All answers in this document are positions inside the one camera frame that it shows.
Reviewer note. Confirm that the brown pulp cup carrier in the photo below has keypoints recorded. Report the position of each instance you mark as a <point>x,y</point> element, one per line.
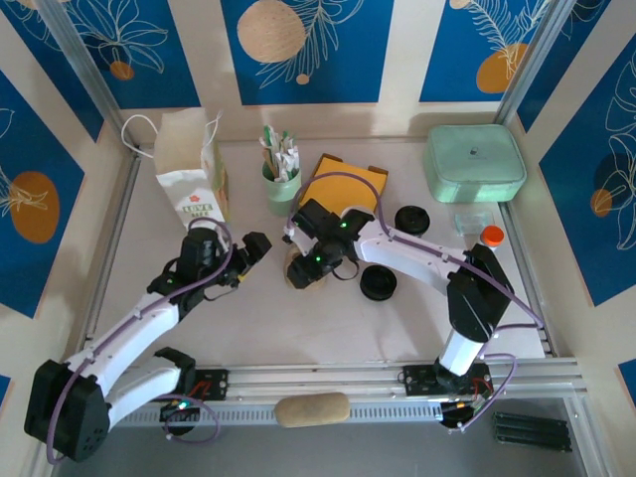
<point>292,251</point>

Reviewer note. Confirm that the white paper takeout bag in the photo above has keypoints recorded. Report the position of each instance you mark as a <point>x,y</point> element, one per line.
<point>184,189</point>

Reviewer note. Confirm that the black plastic cup lid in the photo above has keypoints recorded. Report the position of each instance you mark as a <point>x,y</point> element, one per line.
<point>412,218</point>
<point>378,297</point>
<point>378,279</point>

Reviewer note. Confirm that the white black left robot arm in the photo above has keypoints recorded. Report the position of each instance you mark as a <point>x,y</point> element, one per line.
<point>124,338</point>

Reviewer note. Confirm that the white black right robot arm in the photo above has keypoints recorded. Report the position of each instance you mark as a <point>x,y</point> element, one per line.
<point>412,253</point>

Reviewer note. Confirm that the yellow napkin stack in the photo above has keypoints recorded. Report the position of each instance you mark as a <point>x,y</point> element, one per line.
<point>338,199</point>

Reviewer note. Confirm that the mint green utensil cup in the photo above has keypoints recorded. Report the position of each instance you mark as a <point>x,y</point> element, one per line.
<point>282,196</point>

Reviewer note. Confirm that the wooden stirrer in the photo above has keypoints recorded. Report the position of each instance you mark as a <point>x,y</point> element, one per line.
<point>270,166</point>

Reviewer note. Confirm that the orange napkins in tray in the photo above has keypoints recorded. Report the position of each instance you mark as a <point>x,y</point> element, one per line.
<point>377,174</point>

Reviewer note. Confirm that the green white wrapped straw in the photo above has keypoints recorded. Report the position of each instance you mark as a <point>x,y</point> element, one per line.
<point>267,139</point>
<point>286,140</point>

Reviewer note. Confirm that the beige foam pad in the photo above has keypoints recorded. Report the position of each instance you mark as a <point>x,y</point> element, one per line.
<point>313,410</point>

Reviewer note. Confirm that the clear plastic box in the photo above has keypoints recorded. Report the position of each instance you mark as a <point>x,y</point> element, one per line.
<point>474,221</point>

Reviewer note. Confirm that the black controller board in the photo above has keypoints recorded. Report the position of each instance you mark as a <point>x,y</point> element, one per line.
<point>171,413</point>
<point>449,415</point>

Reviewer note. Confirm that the orange capped bottle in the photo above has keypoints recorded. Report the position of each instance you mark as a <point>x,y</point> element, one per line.
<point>493,236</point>

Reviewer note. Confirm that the mint green zip case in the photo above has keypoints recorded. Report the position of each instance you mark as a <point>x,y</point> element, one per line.
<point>472,164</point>

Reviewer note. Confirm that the black ribbed bars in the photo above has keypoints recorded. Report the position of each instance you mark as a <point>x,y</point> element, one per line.
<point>531,432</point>

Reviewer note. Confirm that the aluminium side rail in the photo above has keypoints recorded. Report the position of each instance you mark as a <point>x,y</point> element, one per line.
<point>116,233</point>
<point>512,233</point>

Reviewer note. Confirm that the aluminium back frame rail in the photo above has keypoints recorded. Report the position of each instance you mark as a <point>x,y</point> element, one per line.
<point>348,141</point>

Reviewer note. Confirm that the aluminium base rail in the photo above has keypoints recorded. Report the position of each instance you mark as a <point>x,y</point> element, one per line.
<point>323,381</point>

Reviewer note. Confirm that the aluminium frame post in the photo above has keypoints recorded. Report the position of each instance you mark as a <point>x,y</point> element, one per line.
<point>79,54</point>
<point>531,54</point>

